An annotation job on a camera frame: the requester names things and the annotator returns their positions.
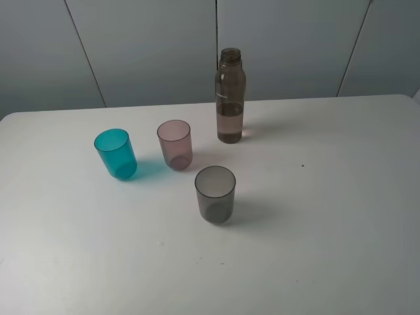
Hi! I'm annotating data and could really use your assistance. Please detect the brown translucent water bottle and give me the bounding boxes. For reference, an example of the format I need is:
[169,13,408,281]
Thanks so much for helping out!
[215,48,246,144]

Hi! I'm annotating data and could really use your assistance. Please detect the grey translucent plastic cup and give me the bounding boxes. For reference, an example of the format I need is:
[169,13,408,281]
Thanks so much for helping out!
[194,165,236,224]

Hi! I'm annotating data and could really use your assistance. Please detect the pink translucent plastic cup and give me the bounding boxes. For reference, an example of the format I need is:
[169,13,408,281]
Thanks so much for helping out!
[157,119,193,171]

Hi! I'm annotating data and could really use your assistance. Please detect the teal translucent plastic cup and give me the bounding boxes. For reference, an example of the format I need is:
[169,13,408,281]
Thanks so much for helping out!
[94,128,137,180]

